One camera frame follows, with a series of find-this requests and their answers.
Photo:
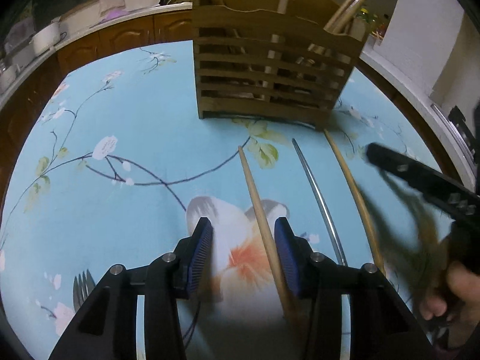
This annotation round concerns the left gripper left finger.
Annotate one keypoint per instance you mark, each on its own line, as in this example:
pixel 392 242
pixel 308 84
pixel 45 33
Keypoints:
pixel 104 327

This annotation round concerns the floral blue tablecloth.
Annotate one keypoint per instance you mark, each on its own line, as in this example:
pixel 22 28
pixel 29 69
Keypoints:
pixel 119 167

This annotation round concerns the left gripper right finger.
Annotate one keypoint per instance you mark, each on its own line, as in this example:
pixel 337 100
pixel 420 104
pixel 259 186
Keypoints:
pixel 381 325

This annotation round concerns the white round cooker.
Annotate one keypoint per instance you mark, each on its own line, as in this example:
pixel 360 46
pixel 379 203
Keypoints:
pixel 46 38

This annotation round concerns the light wooden chopstick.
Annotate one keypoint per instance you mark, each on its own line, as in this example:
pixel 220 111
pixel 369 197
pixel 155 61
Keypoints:
pixel 287 304

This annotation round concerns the person right hand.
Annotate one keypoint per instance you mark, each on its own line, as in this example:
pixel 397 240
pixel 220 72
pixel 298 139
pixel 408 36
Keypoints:
pixel 454 296

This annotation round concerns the steel chopstick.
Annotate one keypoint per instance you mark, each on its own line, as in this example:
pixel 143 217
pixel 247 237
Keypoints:
pixel 324 210

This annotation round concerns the wooden utensil holder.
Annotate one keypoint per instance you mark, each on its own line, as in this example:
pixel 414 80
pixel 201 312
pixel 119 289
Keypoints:
pixel 272 59

